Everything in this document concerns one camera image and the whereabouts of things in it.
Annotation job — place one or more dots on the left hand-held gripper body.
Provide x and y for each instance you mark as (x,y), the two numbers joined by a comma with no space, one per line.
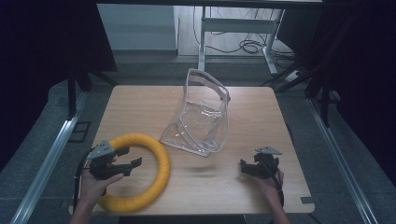
(102,161)

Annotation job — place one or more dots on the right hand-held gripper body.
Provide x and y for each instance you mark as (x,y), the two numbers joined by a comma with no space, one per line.
(267,163)

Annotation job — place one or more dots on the person's right hand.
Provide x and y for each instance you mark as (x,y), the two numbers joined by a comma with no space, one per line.
(271,185)

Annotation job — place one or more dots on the white power strip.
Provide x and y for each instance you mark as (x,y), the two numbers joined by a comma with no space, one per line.
(293,75)

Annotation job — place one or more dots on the dark curtain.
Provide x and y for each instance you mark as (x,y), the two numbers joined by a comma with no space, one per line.
(37,46)
(364,62)

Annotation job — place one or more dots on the person's left hand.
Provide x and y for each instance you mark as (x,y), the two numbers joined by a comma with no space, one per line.
(93,188)

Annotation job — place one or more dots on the aluminium rail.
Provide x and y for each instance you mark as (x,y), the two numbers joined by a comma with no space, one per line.
(53,152)
(336,149)

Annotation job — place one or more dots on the white metal desk frame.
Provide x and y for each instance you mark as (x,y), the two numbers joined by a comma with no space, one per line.
(238,25)

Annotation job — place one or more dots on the black metal stand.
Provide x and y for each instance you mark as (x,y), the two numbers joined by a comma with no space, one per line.
(325,99)
(72,93)

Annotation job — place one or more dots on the clear plastic bag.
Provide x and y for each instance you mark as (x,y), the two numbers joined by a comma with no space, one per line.
(202,124)

